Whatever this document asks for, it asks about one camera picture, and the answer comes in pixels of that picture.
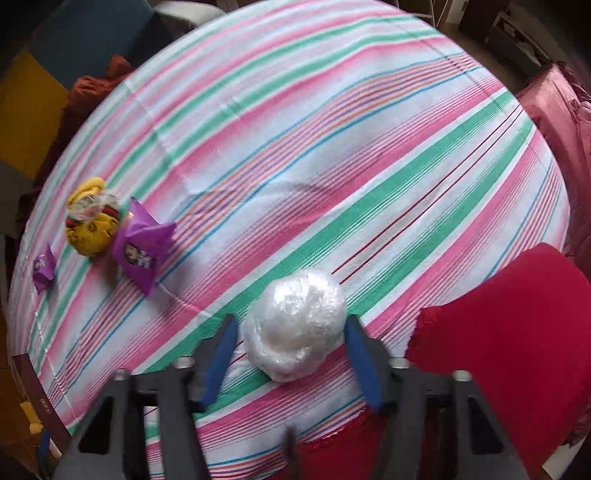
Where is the large purple snack packet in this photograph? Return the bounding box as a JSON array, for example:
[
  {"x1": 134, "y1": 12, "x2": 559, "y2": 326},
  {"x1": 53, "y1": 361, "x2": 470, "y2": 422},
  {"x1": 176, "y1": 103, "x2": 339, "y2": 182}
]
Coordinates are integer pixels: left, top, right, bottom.
[{"x1": 110, "y1": 197, "x2": 178, "y2": 296}]

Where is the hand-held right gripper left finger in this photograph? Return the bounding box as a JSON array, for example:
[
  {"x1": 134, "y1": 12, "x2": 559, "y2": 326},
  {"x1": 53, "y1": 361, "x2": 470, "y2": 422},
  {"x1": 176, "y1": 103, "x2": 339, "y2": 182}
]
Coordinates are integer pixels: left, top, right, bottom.
[{"x1": 54, "y1": 314, "x2": 240, "y2": 480}]

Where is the grey yellow blue chair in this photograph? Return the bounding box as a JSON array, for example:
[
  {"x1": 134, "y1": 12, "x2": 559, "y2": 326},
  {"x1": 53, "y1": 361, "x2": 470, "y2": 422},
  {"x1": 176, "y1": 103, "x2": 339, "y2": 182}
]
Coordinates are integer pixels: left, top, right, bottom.
[{"x1": 0, "y1": 0, "x2": 223, "y2": 234}]

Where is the dark red cloth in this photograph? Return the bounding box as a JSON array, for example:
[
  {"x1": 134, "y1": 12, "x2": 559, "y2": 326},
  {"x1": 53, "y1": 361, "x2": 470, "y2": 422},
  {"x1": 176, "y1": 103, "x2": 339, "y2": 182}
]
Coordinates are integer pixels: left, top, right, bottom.
[{"x1": 31, "y1": 54, "x2": 137, "y2": 197}]

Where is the dark shelf unit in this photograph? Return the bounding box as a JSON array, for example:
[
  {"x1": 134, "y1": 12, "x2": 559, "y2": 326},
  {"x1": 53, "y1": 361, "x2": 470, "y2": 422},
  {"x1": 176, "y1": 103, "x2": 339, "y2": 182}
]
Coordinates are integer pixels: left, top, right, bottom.
[{"x1": 457, "y1": 0, "x2": 570, "y2": 89}]

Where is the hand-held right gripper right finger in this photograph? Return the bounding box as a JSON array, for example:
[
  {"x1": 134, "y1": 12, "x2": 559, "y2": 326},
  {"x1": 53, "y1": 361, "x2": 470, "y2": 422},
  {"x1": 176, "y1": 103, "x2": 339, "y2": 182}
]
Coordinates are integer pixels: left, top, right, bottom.
[{"x1": 344, "y1": 315, "x2": 530, "y2": 480}]

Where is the pink satin blanket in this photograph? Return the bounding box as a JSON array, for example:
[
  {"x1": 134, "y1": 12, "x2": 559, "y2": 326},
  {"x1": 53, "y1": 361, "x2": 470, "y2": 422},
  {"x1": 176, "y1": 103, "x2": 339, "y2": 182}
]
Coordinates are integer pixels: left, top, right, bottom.
[{"x1": 514, "y1": 62, "x2": 591, "y2": 278}]

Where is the striped tablecloth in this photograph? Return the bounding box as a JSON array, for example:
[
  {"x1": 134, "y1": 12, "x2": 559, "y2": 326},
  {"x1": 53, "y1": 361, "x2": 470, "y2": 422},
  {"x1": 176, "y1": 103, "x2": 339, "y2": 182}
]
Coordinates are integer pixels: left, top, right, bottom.
[{"x1": 6, "y1": 0, "x2": 574, "y2": 480}]

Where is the white plastic ball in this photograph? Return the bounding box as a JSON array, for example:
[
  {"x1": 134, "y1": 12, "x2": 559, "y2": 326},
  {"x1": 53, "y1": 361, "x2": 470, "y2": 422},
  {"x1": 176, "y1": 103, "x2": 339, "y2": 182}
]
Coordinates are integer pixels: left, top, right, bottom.
[{"x1": 242, "y1": 267, "x2": 348, "y2": 383}]

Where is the small purple snack packet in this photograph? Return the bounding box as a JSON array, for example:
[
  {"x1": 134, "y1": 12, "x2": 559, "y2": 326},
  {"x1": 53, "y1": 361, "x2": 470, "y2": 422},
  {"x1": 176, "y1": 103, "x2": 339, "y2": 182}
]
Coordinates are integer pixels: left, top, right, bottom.
[{"x1": 32, "y1": 243, "x2": 57, "y2": 293}]

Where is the yellow snack packet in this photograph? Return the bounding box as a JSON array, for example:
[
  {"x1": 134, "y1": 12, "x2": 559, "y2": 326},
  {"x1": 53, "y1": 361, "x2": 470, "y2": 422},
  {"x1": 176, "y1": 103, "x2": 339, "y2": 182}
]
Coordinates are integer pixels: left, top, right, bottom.
[{"x1": 65, "y1": 177, "x2": 123, "y2": 257}]

